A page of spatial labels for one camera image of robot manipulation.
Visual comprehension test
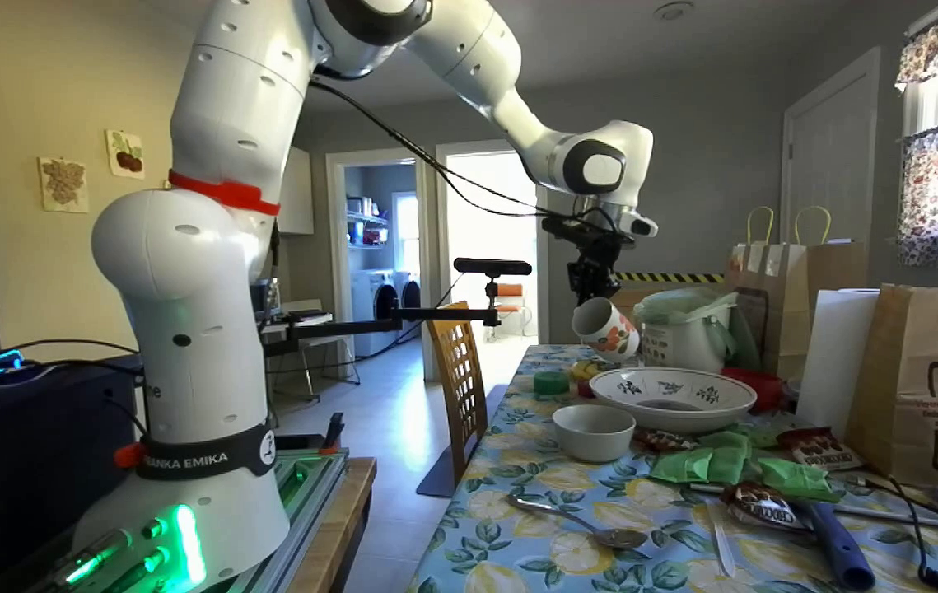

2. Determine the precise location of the white bin with green bag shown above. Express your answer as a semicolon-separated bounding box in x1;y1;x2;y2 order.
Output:
632;287;741;374

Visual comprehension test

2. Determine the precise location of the black computer case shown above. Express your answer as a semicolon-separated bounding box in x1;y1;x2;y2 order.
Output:
0;353;146;593

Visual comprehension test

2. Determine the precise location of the blue handled tool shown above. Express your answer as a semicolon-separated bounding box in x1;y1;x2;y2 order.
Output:
796;497;878;592

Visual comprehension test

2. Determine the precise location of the wall picture with grapes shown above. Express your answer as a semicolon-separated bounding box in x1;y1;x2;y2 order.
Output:
37;156;90;214

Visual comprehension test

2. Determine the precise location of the red container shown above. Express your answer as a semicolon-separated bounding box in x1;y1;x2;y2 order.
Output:
719;367;785;413

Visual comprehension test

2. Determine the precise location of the white mug with floral print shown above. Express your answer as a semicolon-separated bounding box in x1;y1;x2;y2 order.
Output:
572;296;642;362

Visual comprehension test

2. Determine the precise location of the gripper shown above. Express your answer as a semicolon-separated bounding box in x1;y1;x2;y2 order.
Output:
565;242;624;314

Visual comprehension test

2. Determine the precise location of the lemon print tablecloth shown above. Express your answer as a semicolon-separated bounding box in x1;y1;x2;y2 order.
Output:
405;343;938;593

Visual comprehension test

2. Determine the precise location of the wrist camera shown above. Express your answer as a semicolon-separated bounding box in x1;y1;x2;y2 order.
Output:
540;215;636;246

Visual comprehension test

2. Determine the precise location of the white pen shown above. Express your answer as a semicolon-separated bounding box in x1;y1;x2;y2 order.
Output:
685;481;938;529

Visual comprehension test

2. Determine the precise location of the row of paper shopping bags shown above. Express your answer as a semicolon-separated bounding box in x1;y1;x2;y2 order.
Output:
726;205;870;381

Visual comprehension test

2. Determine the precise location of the paper towel roll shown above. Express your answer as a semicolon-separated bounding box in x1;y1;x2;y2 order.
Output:
796;287;882;439

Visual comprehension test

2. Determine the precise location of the yellow black caution tape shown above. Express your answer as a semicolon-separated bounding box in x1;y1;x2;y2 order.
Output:
614;271;726;286

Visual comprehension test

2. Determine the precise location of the orange chair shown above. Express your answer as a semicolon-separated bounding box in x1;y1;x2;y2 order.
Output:
493;282;533;338

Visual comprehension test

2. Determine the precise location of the laundry room shelf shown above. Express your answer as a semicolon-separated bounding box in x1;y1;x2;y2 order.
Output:
344;195;392;249

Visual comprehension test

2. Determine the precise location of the wooden chair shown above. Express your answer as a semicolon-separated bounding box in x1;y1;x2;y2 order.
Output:
425;301;492;488

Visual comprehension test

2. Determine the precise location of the row of washing machines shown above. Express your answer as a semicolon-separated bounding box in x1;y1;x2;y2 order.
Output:
350;268;422;358

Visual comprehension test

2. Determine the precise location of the black clamp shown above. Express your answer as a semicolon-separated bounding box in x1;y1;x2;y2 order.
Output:
274;411;348;456

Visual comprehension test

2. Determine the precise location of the white wall cabinet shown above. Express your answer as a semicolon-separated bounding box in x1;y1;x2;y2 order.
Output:
277;146;315;236

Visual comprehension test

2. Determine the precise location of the brown chocolate packet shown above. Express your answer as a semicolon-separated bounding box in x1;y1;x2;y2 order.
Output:
632;427;698;453
776;426;865;473
719;481;809;533

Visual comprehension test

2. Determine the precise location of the white door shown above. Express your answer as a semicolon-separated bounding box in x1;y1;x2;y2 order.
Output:
779;46;882;291

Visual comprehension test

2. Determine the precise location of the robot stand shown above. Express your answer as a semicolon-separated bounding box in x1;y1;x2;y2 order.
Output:
217;449;378;593

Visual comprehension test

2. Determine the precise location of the brown paper takeaway bag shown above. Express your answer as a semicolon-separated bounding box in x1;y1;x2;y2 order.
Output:
845;283;938;492

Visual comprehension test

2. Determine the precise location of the small table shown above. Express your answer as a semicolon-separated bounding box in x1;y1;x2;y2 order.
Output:
258;298;363;405

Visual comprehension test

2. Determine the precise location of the white plastic knife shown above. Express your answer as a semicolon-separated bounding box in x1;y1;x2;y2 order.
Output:
705;500;739;579

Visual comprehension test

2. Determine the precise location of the small white bowl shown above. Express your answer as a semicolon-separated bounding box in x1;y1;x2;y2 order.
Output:
552;403;637;464

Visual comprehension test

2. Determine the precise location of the yellow small object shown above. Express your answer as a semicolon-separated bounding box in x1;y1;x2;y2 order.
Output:
568;359;611;385

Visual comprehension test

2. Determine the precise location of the camera on mount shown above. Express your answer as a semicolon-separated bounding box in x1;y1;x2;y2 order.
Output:
261;257;534;345

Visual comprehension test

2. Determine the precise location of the wall picture with cherries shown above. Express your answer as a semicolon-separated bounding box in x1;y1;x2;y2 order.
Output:
104;128;147;180

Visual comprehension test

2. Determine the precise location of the green round lid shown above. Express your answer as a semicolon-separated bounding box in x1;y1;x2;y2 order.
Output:
532;371;572;399

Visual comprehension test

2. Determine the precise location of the large white patterned bowl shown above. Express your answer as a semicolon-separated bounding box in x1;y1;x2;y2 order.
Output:
588;367;758;436

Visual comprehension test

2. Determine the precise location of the metal spoon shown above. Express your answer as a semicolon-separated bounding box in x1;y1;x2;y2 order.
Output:
505;492;650;551

